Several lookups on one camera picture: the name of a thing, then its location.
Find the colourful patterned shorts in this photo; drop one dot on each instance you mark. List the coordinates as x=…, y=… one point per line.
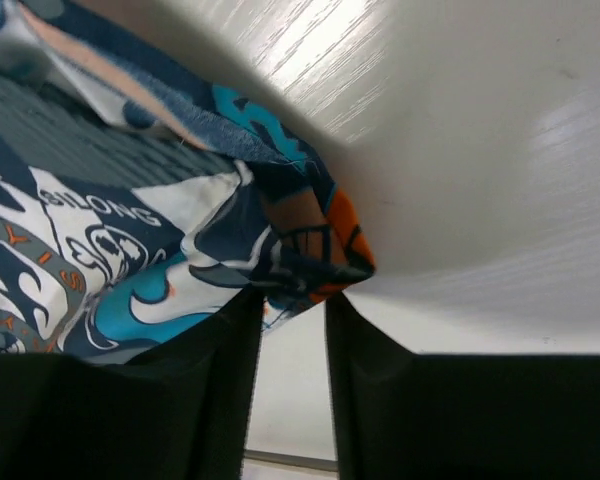
x=136, y=199

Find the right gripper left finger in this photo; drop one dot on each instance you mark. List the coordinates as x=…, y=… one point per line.
x=177, y=411

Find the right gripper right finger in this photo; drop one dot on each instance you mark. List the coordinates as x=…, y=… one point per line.
x=402, y=415

